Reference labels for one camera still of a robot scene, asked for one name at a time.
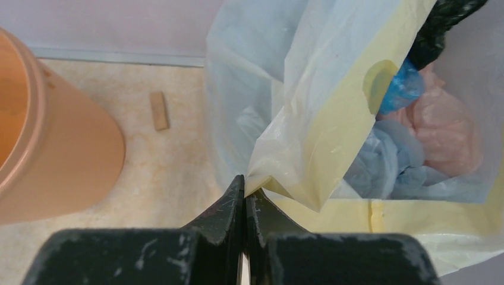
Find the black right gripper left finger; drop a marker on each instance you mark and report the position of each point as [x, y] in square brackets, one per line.
[207, 250]

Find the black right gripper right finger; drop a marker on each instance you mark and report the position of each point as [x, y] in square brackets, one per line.
[280, 251]

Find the large translucent trash bag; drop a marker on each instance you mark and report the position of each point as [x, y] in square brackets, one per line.
[316, 103]

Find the black trash bag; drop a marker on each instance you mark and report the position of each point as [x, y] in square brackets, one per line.
[429, 42]

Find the orange plastic trash bin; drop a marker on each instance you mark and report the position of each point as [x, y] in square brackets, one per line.
[60, 151]

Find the flat wooden block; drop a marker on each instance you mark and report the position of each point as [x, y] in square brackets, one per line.
[159, 111]

